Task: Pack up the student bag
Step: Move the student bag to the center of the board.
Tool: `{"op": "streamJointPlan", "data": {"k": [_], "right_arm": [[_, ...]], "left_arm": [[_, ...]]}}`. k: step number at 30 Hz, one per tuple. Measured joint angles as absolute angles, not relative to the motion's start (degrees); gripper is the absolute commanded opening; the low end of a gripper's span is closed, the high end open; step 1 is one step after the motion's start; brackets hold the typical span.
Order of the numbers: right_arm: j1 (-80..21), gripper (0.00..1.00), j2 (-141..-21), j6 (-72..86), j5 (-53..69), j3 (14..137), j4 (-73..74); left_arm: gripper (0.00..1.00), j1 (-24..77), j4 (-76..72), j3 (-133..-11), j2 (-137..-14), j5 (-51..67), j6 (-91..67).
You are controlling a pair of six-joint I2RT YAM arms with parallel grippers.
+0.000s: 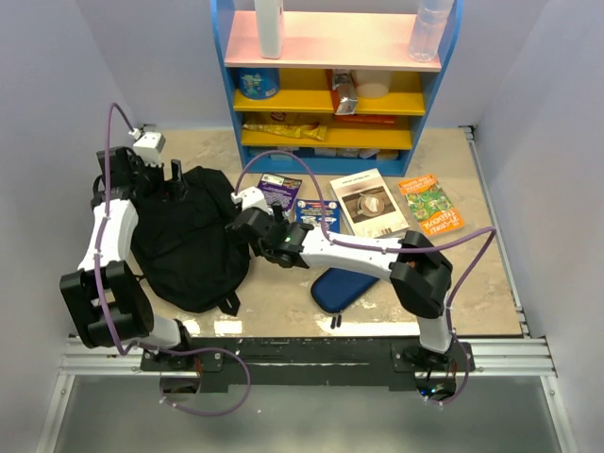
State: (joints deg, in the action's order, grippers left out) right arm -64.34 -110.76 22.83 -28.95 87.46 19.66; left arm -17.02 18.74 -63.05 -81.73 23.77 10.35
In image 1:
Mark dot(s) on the white carton on shelf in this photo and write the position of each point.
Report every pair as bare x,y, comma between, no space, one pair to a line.
270,27

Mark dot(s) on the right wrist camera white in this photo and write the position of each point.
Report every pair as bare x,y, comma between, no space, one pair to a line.
249,198

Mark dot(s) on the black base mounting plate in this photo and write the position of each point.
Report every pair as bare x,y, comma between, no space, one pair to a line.
397,363

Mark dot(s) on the silver orange snack bag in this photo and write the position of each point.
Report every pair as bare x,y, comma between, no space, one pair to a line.
343,92

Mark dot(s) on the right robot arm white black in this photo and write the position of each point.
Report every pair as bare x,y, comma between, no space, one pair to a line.
420,274

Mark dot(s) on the blue round tin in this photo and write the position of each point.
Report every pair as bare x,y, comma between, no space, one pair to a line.
258,83

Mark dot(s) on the clear plastic bottle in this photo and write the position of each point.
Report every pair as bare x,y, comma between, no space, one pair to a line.
428,29

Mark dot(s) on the aluminium rail frame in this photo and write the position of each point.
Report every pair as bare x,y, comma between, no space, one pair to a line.
105,402

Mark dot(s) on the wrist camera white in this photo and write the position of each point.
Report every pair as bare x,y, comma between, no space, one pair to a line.
148,146
249,198

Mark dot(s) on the black backpack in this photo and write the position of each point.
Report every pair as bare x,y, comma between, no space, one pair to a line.
183,248

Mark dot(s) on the white coffee cover book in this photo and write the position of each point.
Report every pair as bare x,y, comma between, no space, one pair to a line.
368,205

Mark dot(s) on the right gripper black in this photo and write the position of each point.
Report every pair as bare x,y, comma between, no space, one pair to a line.
278,212

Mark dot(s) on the purple book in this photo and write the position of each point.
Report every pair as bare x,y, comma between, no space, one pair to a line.
280,189

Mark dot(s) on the white plastic tub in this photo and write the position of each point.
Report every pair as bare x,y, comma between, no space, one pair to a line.
372,84

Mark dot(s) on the orange flat box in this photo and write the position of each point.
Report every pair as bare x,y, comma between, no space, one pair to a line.
366,119

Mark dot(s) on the blue shelf unit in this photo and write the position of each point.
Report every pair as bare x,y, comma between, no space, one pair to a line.
314,44

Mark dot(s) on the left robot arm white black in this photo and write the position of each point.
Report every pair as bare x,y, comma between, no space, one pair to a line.
105,299

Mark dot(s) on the orange treehouse book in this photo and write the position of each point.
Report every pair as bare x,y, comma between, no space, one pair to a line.
430,205

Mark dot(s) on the blue comic book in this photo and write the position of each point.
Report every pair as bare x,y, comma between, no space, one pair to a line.
313,212

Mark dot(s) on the yellow chips bag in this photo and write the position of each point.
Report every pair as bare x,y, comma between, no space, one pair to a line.
292,125

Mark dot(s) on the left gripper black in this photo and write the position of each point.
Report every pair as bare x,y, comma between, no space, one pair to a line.
168,191

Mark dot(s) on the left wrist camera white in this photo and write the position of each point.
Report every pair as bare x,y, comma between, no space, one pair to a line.
148,146

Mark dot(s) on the blue zip pencil case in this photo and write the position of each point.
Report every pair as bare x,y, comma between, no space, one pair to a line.
335,290

